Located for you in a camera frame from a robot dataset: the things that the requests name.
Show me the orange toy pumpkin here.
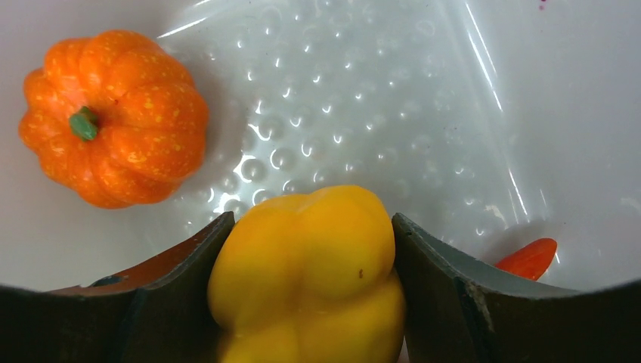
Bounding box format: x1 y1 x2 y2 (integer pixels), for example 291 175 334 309
19 29 209 209

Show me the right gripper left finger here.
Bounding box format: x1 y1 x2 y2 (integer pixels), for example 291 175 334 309
1 212 235 362

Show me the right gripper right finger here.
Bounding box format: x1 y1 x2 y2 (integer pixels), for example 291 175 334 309
392 214 640 362

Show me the red toy chili pepper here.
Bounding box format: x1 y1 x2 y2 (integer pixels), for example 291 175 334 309
494 237 558 281

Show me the orange yellow bell pepper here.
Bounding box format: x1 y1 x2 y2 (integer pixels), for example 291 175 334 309
207 185 406 362

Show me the white plastic basin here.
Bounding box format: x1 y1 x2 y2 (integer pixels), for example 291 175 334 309
1 1 640 290

